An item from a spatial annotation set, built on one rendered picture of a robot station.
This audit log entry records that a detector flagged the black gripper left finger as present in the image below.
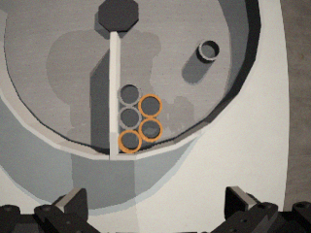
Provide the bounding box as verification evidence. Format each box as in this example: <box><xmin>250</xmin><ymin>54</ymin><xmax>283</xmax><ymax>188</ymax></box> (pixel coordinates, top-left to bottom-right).
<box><xmin>0</xmin><ymin>187</ymin><xmax>101</xmax><ymax>233</ymax></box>

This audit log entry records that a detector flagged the grey metal ring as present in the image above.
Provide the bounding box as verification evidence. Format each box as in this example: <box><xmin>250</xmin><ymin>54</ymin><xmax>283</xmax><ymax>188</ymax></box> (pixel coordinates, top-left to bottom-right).
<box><xmin>118</xmin><ymin>106</ymin><xmax>142</xmax><ymax>130</ymax></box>
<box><xmin>118</xmin><ymin>83</ymin><xmax>142</xmax><ymax>106</ymax></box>
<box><xmin>196</xmin><ymin>38</ymin><xmax>222</xmax><ymax>64</ymax></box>

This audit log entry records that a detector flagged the bronze ring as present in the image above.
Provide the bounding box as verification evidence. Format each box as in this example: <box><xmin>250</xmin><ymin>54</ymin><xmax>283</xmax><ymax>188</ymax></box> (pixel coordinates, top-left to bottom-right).
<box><xmin>139</xmin><ymin>117</ymin><xmax>162</xmax><ymax>142</ymax></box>
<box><xmin>118</xmin><ymin>129</ymin><xmax>143</xmax><ymax>153</ymax></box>
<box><xmin>138</xmin><ymin>94</ymin><xmax>162</xmax><ymax>117</ymax></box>

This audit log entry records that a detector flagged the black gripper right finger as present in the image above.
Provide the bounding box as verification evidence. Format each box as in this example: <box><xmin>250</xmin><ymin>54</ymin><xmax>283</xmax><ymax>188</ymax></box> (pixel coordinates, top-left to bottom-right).
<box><xmin>210</xmin><ymin>186</ymin><xmax>311</xmax><ymax>233</ymax></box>

